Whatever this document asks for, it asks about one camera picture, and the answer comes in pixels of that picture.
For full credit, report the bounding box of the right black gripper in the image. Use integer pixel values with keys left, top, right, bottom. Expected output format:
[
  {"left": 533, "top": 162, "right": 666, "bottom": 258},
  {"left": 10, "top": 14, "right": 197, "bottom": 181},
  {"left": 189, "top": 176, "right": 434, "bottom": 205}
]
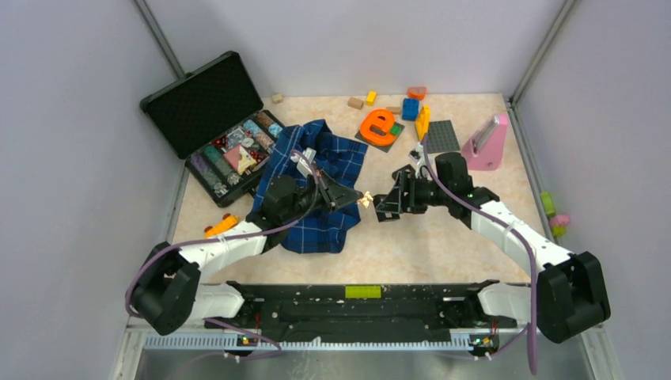
[{"left": 377, "top": 171, "right": 451, "bottom": 215}]

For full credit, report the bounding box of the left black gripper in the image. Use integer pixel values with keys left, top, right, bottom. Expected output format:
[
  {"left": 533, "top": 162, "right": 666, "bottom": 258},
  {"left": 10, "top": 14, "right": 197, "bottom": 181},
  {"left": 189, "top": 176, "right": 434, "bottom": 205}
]
[{"left": 282, "top": 169, "right": 363, "bottom": 222}]

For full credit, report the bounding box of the silver flower brooch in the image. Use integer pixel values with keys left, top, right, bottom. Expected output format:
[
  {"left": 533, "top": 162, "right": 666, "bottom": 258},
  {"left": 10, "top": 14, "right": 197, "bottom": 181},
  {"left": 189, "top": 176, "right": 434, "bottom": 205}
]
[{"left": 357, "top": 192, "right": 373, "bottom": 208}]

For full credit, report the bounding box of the blue plaid shirt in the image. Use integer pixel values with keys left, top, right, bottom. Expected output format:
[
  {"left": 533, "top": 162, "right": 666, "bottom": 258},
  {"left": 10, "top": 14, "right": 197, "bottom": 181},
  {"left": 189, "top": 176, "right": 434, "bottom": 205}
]
[{"left": 245, "top": 120, "right": 367, "bottom": 253}]

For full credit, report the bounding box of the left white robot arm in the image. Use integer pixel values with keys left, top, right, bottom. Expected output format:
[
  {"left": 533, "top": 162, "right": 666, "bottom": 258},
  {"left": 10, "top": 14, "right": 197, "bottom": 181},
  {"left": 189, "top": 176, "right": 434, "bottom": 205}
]
[{"left": 125, "top": 170, "right": 364, "bottom": 336}]

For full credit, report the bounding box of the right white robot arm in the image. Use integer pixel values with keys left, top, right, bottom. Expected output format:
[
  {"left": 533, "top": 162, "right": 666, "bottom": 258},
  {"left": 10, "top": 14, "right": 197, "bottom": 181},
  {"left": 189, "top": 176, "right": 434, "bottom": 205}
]
[{"left": 373, "top": 152, "right": 612, "bottom": 344}]

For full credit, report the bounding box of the dark small baseplate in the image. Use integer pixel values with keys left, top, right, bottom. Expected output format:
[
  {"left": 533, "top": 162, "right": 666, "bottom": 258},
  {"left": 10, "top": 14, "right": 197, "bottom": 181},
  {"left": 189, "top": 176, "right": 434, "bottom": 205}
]
[{"left": 354, "top": 125, "right": 405, "bottom": 152}]

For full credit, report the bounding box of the green lego brick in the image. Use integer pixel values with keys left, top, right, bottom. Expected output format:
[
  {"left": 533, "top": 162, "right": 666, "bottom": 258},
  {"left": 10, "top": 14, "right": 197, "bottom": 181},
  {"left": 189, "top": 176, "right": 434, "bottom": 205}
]
[{"left": 389, "top": 123, "right": 404, "bottom": 136}]

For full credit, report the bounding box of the orange letter e toy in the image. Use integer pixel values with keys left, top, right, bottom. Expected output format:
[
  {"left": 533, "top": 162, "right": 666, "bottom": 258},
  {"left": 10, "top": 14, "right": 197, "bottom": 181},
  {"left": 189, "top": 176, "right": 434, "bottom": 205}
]
[{"left": 359, "top": 108, "right": 396, "bottom": 147}]

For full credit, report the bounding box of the grey lego baseplate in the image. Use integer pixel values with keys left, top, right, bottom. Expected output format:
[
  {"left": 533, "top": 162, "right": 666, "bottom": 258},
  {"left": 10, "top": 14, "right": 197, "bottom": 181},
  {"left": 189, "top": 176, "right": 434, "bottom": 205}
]
[{"left": 425, "top": 120, "right": 461, "bottom": 154}]

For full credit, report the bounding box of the yellow toy piece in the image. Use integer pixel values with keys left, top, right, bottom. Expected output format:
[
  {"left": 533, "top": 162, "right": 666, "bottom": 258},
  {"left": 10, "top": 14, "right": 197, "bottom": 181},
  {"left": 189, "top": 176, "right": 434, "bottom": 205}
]
[{"left": 415, "top": 105, "right": 431, "bottom": 142}]

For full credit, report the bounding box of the lime green brick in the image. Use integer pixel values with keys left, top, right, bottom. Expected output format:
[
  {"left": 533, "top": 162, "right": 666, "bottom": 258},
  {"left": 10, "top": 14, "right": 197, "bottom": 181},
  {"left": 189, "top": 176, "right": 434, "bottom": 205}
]
[{"left": 345, "top": 285, "right": 382, "bottom": 299}]

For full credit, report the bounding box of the wooden block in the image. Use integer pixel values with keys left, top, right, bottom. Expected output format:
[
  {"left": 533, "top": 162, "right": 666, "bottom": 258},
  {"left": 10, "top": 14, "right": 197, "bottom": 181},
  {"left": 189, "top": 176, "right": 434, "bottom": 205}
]
[{"left": 347, "top": 97, "right": 365, "bottom": 110}]

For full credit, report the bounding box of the small yellow block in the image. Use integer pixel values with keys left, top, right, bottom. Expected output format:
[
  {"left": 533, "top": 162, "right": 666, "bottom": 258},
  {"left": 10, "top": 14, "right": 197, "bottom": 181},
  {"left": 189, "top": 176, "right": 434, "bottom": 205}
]
[{"left": 365, "top": 91, "right": 377, "bottom": 106}]

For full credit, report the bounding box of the blue lego brick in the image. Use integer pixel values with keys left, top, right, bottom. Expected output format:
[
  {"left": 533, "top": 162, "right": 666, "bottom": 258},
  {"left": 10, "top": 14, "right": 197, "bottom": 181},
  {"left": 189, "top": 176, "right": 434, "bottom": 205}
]
[{"left": 401, "top": 97, "right": 420, "bottom": 121}]

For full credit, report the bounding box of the pink wedge stand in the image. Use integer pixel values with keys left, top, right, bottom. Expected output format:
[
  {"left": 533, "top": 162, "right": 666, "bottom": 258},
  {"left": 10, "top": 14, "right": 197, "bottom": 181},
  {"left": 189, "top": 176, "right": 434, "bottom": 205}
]
[{"left": 461, "top": 113, "right": 510, "bottom": 171}]

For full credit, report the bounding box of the orange toy car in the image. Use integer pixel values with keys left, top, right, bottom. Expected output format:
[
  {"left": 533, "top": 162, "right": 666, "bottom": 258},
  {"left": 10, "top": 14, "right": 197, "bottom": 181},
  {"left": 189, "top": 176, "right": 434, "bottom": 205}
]
[{"left": 203, "top": 213, "right": 240, "bottom": 239}]

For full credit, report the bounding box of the orange cup toy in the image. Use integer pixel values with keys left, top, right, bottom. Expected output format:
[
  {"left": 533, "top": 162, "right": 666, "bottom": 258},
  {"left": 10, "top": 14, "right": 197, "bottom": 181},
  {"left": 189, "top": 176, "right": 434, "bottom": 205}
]
[{"left": 407, "top": 86, "right": 427, "bottom": 101}]

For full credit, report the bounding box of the black poker chip case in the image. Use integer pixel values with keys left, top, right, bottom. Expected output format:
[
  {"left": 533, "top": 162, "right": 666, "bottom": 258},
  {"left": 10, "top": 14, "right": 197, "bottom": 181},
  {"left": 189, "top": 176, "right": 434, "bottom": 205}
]
[{"left": 140, "top": 51, "right": 284, "bottom": 207}]

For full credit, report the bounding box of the green pink toy outside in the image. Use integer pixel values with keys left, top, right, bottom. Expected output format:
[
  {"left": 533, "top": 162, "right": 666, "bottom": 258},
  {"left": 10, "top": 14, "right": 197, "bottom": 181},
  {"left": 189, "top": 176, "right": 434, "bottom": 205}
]
[{"left": 540, "top": 192, "right": 571, "bottom": 238}]

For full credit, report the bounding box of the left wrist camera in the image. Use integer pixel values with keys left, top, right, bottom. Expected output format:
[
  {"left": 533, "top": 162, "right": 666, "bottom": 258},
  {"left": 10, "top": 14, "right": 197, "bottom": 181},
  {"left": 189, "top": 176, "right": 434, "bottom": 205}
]
[{"left": 290, "top": 147, "right": 316, "bottom": 178}]

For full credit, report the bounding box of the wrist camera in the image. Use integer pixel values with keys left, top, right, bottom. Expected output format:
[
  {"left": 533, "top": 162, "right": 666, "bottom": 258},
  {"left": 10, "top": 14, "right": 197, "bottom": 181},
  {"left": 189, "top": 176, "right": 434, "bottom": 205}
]
[
  {"left": 290, "top": 147, "right": 316, "bottom": 178},
  {"left": 409, "top": 144, "right": 426, "bottom": 174}
]

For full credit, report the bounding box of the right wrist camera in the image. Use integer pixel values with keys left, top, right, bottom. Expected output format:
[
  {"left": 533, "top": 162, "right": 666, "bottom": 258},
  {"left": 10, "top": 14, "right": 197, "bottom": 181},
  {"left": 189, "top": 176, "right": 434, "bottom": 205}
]
[{"left": 409, "top": 144, "right": 426, "bottom": 174}]

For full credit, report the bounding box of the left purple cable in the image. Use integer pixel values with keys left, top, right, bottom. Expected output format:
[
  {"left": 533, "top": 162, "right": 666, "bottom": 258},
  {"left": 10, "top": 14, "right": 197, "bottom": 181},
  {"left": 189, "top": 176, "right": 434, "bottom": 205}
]
[{"left": 124, "top": 149, "right": 324, "bottom": 363}]

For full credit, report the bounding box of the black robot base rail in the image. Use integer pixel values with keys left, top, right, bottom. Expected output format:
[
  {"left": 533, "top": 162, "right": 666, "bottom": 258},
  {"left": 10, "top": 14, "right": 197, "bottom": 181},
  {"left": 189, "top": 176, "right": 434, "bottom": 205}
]
[{"left": 197, "top": 283, "right": 521, "bottom": 355}]

